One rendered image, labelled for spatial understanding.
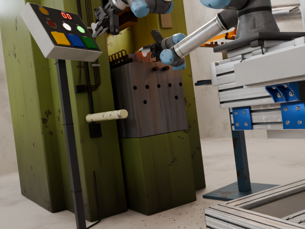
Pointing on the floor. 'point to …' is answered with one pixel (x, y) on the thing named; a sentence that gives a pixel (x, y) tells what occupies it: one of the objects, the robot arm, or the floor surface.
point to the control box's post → (71, 144)
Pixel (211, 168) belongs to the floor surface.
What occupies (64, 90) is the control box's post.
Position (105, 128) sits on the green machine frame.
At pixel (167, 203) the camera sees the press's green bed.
